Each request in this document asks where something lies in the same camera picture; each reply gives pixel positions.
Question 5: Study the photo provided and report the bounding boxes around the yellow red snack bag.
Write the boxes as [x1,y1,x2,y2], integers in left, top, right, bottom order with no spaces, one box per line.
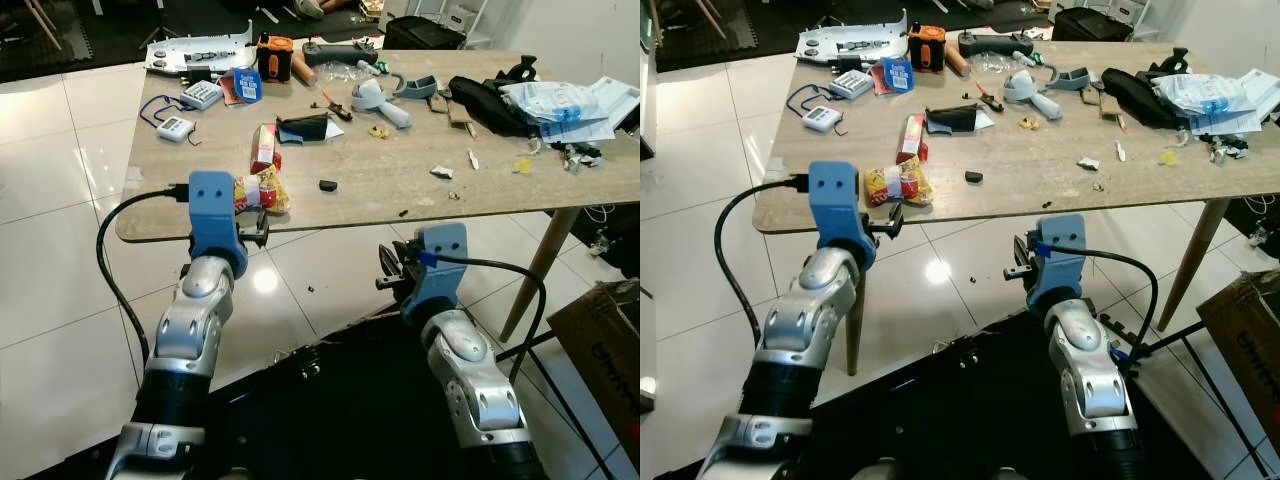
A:
[233,166,293,217]
[862,156,934,209]

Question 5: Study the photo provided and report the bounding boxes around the light wooden table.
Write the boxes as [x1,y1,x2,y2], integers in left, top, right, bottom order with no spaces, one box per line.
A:
[115,50,641,344]
[752,40,1280,378]

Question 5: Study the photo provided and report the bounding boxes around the red snack pack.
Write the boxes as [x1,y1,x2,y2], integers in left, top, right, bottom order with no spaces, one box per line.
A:
[896,112,930,165]
[249,123,283,175]

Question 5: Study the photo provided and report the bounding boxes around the black flat pouch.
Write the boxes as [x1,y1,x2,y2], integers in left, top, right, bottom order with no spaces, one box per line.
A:
[275,113,332,145]
[924,103,982,136]

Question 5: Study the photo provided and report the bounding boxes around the white battery case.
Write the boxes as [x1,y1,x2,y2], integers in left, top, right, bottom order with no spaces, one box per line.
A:
[829,69,875,101]
[179,79,225,112]

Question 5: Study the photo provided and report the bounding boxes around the black robot torso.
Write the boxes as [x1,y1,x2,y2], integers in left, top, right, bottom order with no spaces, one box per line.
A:
[28,308,623,480]
[808,308,1243,480]

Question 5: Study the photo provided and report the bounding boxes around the blue printed packet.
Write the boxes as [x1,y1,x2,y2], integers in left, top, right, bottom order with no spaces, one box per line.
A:
[231,67,265,104]
[881,57,916,96]

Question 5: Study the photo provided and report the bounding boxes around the white grey handheld device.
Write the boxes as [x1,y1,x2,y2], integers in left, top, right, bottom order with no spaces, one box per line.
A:
[350,77,413,132]
[1002,69,1064,122]

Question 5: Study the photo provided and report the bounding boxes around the tan cardboard piece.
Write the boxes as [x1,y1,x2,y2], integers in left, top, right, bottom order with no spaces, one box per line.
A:
[1084,87,1122,120]
[429,94,472,127]

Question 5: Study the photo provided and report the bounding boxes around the orange black tool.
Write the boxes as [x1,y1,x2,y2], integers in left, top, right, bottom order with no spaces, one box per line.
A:
[907,24,948,74]
[256,33,296,84]

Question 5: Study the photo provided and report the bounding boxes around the grey blue curved tool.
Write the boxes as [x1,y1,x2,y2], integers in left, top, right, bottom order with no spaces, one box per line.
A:
[394,71,440,102]
[1049,65,1095,94]

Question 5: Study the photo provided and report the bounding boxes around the white plastic panel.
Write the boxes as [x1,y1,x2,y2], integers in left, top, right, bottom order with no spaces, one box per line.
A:
[796,9,910,64]
[144,21,257,77]

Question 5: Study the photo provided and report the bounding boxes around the black fabric bag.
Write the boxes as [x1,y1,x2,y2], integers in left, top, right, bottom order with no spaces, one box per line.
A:
[447,75,532,139]
[1099,67,1187,130]

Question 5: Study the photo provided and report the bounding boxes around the brown cardboard box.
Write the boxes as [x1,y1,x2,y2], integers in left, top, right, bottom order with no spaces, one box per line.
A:
[546,279,641,463]
[1195,269,1280,443]

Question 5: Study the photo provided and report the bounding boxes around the black clamp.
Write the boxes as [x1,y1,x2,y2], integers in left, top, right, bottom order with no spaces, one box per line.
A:
[496,54,542,87]
[1149,46,1194,77]

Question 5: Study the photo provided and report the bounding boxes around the white blue plastic bag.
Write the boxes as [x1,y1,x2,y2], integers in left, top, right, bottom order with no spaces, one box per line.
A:
[1152,67,1280,137]
[499,75,641,144]

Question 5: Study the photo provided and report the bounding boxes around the black suitcase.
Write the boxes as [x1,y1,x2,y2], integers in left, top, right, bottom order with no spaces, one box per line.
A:
[1051,6,1135,44]
[382,14,467,52]

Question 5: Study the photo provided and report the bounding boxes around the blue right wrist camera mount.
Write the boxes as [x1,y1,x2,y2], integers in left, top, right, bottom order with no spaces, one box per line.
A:
[1030,213,1089,317]
[399,222,470,328]

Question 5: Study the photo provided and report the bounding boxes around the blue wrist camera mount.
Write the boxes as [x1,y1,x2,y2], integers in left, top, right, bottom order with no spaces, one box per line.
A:
[187,170,250,278]
[1030,213,1089,317]
[807,161,878,272]
[399,222,470,328]

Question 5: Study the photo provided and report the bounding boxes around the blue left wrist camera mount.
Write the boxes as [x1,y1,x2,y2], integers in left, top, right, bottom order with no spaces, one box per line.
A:
[807,161,878,272]
[187,170,250,278]

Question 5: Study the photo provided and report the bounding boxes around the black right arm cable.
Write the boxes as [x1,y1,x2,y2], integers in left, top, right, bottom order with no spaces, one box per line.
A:
[434,254,550,387]
[1084,247,1162,353]

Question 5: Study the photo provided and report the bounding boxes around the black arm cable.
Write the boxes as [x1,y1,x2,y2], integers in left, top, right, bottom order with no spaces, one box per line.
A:
[1084,247,1162,353]
[712,174,810,349]
[96,184,192,363]
[434,254,550,387]

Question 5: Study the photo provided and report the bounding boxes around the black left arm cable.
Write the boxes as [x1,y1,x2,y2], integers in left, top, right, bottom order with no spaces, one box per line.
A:
[712,174,810,349]
[96,184,192,363]

